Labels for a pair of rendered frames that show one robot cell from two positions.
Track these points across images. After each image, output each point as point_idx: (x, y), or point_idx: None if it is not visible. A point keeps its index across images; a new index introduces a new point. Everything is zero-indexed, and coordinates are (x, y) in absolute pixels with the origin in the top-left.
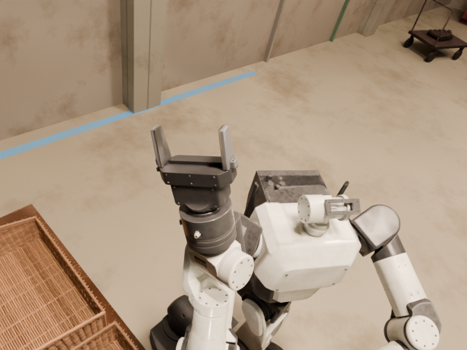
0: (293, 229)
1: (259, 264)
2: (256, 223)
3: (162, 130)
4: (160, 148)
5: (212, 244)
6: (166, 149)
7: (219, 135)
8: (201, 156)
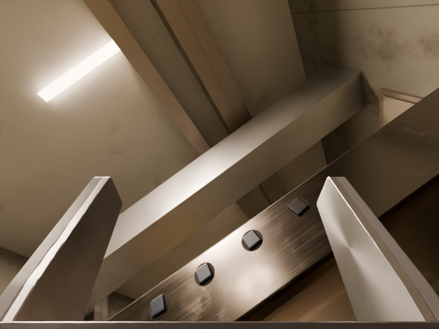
0: None
1: None
2: None
3: (336, 193)
4: (344, 260)
5: None
6: (372, 267)
7: (114, 216)
8: (227, 326)
